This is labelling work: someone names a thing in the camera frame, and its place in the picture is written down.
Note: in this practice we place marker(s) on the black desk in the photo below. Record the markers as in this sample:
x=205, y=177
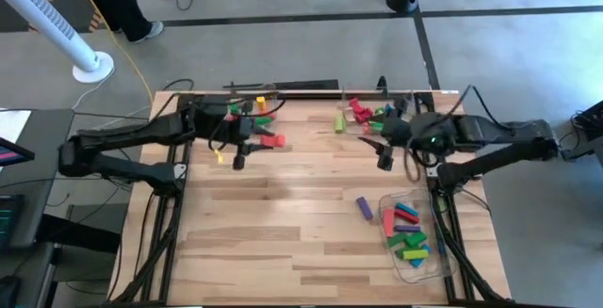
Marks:
x=47, y=129

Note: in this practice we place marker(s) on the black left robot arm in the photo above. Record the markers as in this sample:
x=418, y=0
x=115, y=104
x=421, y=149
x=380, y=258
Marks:
x=118, y=134

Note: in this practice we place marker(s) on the white paper sheet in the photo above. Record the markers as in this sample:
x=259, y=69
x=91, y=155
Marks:
x=11, y=124

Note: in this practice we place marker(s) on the red cylinder block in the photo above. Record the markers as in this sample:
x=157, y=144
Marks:
x=274, y=141

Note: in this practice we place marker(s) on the clear plastic bin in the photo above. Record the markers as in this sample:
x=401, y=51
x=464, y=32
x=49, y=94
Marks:
x=346, y=110
x=424, y=270
x=271, y=105

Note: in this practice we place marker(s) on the green arch block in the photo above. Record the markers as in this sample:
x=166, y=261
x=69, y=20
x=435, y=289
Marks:
x=377, y=126
x=379, y=110

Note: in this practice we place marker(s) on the blue bar block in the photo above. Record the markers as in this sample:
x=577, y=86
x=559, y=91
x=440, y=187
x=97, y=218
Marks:
x=417, y=263
x=407, y=210

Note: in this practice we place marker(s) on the person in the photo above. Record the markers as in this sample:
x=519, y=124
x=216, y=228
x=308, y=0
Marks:
x=118, y=2

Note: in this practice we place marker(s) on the coral cylinder block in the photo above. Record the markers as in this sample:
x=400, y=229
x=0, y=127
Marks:
x=231, y=118

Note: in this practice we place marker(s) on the dark laptop screen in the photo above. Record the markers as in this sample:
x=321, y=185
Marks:
x=7, y=218

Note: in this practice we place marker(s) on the white tower fan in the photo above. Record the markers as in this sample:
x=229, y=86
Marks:
x=47, y=21

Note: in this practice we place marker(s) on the black aluminium table frame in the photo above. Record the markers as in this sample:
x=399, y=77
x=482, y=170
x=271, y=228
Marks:
x=306, y=96

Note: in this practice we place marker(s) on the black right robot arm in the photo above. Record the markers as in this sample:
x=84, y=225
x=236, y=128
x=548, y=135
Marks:
x=494, y=138

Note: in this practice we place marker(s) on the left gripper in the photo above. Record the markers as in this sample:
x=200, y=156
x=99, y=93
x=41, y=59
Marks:
x=221, y=119

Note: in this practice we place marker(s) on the red rectangular block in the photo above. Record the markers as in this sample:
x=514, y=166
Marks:
x=365, y=116

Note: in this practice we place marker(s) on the monitor with pink screen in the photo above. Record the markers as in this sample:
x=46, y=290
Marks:
x=11, y=155

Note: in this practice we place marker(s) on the light green cylinder block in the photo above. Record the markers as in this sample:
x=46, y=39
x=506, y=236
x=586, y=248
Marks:
x=340, y=123

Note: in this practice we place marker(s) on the light green bar block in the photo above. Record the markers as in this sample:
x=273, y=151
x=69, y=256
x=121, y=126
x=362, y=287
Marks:
x=416, y=254

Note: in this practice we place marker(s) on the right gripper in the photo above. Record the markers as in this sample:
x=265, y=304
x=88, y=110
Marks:
x=398, y=134

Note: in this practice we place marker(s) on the black power strip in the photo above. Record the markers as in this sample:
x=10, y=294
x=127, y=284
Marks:
x=306, y=84

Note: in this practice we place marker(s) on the red bar block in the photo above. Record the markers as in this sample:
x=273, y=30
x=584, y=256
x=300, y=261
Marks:
x=407, y=216

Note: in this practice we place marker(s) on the blue arch block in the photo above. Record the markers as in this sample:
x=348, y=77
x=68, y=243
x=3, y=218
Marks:
x=388, y=108

